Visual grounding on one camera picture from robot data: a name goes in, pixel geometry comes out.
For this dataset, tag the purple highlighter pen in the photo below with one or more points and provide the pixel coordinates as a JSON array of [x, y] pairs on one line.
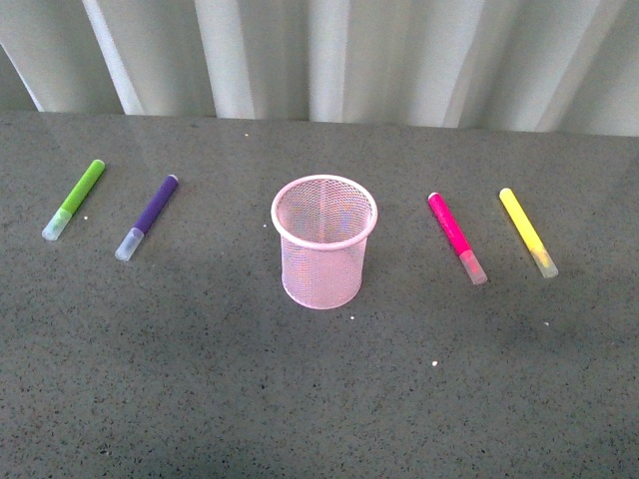
[[141, 227]]

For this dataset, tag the pink mesh pen cup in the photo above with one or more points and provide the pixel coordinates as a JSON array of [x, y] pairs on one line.
[[324, 222]]

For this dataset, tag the pink highlighter pen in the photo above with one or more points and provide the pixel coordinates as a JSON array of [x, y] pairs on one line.
[[457, 239]]

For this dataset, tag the yellow highlighter pen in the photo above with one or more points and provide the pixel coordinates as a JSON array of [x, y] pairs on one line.
[[528, 233]]

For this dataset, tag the green highlighter pen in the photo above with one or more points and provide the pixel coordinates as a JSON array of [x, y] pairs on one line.
[[72, 202]]

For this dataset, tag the white pleated curtain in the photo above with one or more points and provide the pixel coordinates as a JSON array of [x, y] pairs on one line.
[[535, 66]]

